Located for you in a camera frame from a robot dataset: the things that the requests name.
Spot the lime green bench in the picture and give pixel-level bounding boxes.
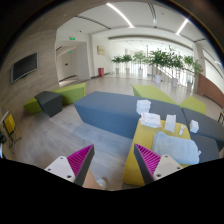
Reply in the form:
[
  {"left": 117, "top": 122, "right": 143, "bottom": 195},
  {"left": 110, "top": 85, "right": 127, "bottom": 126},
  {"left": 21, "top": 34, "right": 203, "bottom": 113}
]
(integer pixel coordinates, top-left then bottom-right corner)
[
  {"left": 24, "top": 83, "right": 86, "bottom": 114},
  {"left": 132, "top": 85, "right": 176, "bottom": 104}
]

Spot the small white bottle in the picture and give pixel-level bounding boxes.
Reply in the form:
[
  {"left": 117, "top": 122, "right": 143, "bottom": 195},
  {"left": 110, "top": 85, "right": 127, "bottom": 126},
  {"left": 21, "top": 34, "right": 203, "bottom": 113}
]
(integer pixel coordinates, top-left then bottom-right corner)
[{"left": 179, "top": 125, "right": 185, "bottom": 136}]

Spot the red trash bin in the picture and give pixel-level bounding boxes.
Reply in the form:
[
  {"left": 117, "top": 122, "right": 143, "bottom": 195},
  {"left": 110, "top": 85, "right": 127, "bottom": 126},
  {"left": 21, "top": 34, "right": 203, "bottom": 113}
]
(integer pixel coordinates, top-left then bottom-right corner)
[{"left": 98, "top": 68, "right": 104, "bottom": 77}]

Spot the lime green back bench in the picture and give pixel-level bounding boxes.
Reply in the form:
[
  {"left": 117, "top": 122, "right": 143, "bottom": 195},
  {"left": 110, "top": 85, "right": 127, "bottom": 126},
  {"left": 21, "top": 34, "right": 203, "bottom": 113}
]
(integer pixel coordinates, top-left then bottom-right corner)
[{"left": 132, "top": 85, "right": 176, "bottom": 104}]

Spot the yellow upholstered bench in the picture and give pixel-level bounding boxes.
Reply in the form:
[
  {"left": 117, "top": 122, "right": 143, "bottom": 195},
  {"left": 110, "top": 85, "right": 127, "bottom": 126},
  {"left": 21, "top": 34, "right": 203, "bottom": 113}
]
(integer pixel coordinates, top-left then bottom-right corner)
[{"left": 123, "top": 120, "right": 190, "bottom": 186}]

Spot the potted green plant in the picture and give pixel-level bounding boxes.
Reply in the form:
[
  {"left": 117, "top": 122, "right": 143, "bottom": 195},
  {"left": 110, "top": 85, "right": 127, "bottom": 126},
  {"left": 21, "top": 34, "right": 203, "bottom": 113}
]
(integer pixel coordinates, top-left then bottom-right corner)
[
  {"left": 149, "top": 49, "right": 168, "bottom": 84},
  {"left": 122, "top": 54, "right": 132, "bottom": 74},
  {"left": 184, "top": 56, "right": 202, "bottom": 91},
  {"left": 112, "top": 55, "right": 122, "bottom": 74},
  {"left": 167, "top": 48, "right": 184, "bottom": 88},
  {"left": 133, "top": 51, "right": 148, "bottom": 75}
]

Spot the small white box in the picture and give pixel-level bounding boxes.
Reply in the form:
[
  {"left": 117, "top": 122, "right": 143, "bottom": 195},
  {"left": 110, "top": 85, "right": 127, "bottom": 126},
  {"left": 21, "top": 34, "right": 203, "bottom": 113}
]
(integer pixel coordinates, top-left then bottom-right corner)
[{"left": 189, "top": 120, "right": 199, "bottom": 133}]

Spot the blue-grey upholstered bench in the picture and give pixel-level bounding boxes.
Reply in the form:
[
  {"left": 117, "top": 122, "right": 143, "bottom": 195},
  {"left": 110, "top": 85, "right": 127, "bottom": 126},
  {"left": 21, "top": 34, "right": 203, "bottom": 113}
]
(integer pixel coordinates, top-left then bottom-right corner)
[{"left": 74, "top": 91, "right": 224, "bottom": 162}]

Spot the white folded cloth stack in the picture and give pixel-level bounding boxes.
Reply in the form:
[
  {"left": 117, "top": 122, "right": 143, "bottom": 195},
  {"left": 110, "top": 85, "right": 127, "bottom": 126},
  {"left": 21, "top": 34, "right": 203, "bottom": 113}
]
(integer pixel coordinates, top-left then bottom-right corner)
[{"left": 136, "top": 100, "right": 151, "bottom": 115}]

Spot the lime green left bench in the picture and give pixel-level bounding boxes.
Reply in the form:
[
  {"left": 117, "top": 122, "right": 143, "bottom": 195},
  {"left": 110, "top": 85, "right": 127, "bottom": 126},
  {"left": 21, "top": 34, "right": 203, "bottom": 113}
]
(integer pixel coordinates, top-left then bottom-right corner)
[{"left": 24, "top": 83, "right": 86, "bottom": 114}]

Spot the white plastic package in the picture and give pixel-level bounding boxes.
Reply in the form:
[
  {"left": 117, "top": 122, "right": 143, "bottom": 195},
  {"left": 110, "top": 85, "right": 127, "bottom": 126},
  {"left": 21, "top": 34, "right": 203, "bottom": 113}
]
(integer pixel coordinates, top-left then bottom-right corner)
[{"left": 140, "top": 112, "right": 161, "bottom": 128}]

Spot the dark grey cube seat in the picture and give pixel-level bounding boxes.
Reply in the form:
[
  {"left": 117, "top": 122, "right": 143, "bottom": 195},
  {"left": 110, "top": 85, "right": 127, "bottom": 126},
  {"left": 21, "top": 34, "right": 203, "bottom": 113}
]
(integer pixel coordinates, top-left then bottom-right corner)
[{"left": 35, "top": 91, "right": 62, "bottom": 117}]

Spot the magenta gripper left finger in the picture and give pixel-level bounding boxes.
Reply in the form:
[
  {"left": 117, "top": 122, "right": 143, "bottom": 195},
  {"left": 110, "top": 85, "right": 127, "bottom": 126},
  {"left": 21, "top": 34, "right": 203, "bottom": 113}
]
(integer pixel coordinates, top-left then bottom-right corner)
[{"left": 45, "top": 144, "right": 94, "bottom": 186}]

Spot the yellow wall poster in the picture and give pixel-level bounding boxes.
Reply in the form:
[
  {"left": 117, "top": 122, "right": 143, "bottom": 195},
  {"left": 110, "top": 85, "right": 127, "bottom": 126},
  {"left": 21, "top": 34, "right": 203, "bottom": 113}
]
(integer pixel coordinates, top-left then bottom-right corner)
[{"left": 97, "top": 46, "right": 105, "bottom": 55}]

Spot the yellow chair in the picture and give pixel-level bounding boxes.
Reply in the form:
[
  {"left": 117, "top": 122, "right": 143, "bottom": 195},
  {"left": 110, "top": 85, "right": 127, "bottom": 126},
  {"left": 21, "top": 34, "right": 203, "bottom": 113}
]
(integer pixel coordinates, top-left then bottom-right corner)
[{"left": 3, "top": 115, "right": 20, "bottom": 147}]

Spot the white paper bag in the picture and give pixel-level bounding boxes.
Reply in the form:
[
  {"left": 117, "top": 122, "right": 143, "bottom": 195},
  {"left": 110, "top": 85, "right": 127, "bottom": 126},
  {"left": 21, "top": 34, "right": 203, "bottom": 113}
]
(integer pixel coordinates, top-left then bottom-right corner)
[{"left": 164, "top": 115, "right": 176, "bottom": 132}]

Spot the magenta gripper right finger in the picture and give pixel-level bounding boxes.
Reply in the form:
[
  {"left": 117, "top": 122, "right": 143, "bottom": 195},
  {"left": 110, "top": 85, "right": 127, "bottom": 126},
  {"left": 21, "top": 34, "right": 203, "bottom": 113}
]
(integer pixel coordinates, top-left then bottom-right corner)
[{"left": 134, "top": 144, "right": 182, "bottom": 184}]

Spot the light blue towel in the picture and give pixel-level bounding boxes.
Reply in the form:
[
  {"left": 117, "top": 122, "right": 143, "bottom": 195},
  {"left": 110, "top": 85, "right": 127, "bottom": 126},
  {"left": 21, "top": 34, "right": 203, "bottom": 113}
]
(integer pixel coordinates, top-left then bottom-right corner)
[{"left": 152, "top": 132, "right": 201, "bottom": 164}]

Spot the wall-mounted black television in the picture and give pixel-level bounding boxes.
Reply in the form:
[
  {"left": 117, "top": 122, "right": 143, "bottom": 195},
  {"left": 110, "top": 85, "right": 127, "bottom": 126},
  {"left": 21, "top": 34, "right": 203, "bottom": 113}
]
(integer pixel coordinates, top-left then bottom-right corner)
[{"left": 11, "top": 53, "right": 39, "bottom": 83}]

